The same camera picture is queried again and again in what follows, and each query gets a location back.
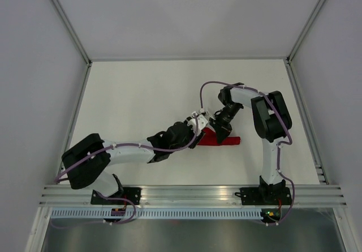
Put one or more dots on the aluminium frame post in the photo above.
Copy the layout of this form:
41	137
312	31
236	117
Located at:
305	30
57	6

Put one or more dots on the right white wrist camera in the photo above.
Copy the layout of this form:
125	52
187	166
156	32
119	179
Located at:
204	112

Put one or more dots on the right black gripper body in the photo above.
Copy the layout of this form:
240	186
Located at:
226	115

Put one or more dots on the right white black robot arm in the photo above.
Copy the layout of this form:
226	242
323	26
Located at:
272	123

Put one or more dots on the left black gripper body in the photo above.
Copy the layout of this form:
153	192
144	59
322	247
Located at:
187	140

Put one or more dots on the white slotted cable duct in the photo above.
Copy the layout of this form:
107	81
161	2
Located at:
157	213

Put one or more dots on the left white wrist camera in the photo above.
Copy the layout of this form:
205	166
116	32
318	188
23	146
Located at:
197	122

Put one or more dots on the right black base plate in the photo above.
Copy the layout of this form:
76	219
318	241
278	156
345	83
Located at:
253	196

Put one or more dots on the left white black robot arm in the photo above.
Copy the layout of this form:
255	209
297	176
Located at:
85	163

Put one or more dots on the red cloth napkin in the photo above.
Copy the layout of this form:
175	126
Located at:
210	139

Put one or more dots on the right aluminium frame post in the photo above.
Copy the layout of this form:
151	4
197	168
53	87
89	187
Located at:
305	30

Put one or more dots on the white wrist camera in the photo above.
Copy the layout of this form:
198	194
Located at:
204	112
197	122

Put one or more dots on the left aluminium frame post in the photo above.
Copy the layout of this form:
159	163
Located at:
57	6

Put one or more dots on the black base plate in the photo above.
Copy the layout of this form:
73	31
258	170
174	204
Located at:
253	196
133	194

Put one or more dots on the aluminium front rail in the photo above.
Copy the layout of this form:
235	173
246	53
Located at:
306	196

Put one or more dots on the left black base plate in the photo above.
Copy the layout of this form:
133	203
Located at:
133	194

